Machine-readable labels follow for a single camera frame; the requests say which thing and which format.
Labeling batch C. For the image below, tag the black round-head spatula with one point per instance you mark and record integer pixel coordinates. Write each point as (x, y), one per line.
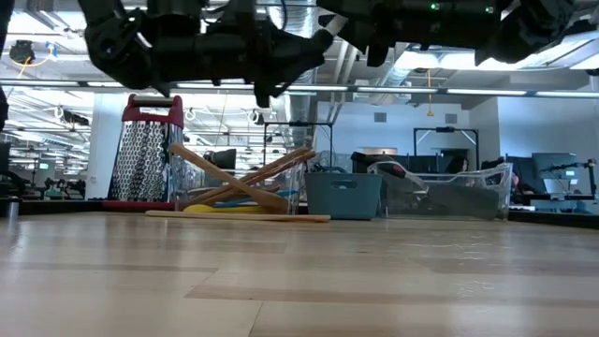
(388, 168)

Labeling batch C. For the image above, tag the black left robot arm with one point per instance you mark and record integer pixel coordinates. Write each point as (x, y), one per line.
(140, 47)

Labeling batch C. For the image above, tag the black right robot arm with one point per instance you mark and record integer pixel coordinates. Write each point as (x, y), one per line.
(533, 23)

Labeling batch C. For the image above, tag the black metal rack frame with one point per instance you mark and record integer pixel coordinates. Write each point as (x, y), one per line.
(444, 130)

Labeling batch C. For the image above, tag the silver ventilation duct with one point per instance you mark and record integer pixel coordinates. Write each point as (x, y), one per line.
(299, 112)

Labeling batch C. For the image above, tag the wooden slotted spoon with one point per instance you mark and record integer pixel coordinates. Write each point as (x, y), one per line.
(234, 216)

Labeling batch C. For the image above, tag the clear plastic bin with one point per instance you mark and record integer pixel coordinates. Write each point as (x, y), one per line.
(281, 187)
(501, 187)

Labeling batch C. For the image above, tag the black ceiling device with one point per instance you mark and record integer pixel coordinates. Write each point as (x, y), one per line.
(22, 51)

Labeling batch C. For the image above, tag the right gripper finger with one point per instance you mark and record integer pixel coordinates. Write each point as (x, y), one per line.
(355, 21)
(377, 55)

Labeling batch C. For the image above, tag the person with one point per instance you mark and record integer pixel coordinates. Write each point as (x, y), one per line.
(461, 165)
(517, 182)

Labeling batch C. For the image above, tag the dark background monitor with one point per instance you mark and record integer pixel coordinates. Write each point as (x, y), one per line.
(224, 159)
(554, 168)

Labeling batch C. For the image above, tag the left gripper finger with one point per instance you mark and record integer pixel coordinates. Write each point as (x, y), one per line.
(309, 44)
(295, 65)

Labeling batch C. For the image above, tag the wooden spork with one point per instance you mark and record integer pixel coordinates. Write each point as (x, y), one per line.
(224, 178)

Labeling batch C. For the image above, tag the black rectangular-head spatula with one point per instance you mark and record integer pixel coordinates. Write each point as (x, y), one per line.
(468, 203)

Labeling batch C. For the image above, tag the teal plastic bin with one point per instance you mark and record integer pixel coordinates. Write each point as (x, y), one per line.
(341, 196)

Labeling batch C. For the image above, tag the yellow silicone spoon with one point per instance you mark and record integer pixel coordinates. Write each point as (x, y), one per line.
(210, 209)

